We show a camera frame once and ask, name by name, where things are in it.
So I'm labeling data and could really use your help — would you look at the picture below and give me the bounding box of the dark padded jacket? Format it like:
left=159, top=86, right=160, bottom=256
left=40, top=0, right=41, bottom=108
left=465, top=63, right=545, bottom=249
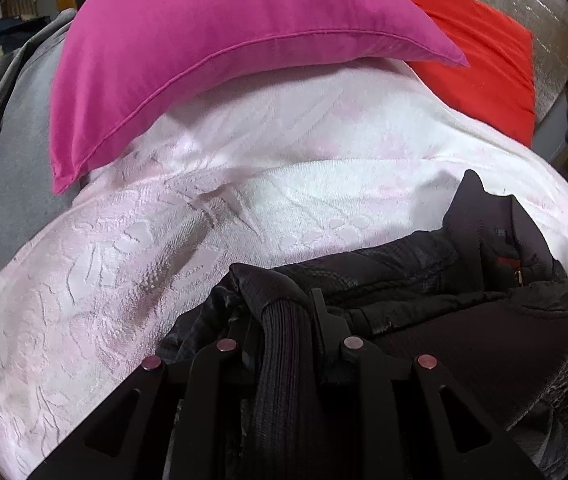
left=156, top=170, right=568, bottom=480

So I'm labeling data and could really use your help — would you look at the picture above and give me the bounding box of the white pink textured blanket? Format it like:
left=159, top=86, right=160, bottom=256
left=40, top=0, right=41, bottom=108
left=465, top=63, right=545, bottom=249
left=0, top=57, right=568, bottom=480

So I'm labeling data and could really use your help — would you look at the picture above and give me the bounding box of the orange-red pillow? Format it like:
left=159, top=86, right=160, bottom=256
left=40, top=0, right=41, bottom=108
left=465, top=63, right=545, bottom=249
left=396, top=0, right=537, bottom=146

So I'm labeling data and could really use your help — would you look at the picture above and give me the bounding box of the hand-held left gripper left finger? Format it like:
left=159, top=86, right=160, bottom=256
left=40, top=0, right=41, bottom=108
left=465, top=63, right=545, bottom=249
left=29, top=317, right=262, bottom=480

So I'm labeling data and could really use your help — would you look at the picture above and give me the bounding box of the grey cloth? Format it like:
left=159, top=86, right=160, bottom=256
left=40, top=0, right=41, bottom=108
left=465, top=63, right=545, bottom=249
left=0, top=7, right=90, bottom=291

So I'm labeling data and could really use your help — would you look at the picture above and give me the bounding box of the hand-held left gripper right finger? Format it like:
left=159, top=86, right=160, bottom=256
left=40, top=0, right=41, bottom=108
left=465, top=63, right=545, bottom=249
left=310, top=288, right=545, bottom=480

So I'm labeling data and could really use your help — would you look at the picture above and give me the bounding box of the silver foil mat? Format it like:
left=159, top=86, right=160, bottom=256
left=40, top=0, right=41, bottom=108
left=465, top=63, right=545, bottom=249
left=364, top=0, right=568, bottom=121

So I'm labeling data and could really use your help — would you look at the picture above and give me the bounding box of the pink pillow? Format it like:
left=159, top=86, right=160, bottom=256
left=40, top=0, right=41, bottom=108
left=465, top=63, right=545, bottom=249
left=50, top=0, right=469, bottom=195

